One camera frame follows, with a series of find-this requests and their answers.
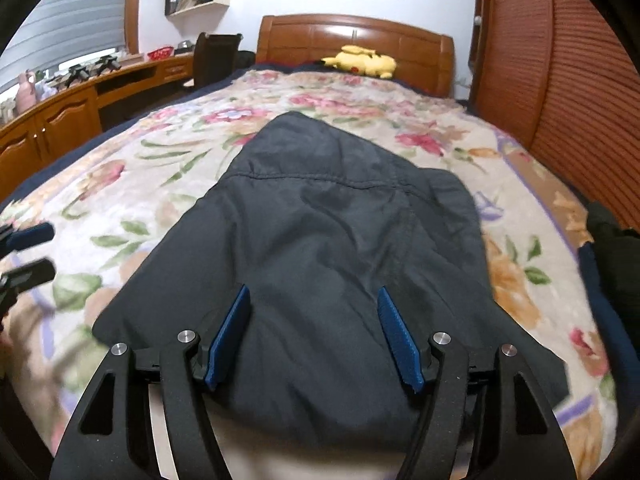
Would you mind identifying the pink vase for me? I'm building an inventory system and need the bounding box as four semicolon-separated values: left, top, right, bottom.
17;70;38;111

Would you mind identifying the wooden window frame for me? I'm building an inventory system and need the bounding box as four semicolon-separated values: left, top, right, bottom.
124;0;143;56

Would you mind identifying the floral blanket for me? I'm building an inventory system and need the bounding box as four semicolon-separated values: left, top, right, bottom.
0;67;621;480

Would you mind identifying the dark cloth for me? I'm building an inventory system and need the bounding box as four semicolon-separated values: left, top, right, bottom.
585;202;640;321

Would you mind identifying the dark brown chair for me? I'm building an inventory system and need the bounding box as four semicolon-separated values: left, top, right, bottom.
182;32;244;88

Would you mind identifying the dark grey jacket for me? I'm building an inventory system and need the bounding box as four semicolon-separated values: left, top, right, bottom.
92;111;571;443

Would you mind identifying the wooden bed headboard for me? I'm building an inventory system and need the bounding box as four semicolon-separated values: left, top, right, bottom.
256;14;456;98

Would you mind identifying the grey window blind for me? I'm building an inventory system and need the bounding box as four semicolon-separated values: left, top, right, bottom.
0;0;131;96

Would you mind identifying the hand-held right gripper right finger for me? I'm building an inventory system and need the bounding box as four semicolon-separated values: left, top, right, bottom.
377;287;575;480

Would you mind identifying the wooden louvered wardrobe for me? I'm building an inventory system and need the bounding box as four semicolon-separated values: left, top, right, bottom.
467;0;640;233

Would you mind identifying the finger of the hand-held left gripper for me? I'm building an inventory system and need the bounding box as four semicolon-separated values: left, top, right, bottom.
0;257;57;311
0;222;56;256

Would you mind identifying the yellow plush toy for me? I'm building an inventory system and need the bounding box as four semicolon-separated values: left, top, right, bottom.
321;45;398;79

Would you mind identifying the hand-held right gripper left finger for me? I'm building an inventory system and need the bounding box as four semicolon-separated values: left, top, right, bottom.
50;285;252;480

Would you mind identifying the wooden desk with cabinets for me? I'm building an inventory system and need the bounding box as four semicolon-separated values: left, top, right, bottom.
0;52;196;196

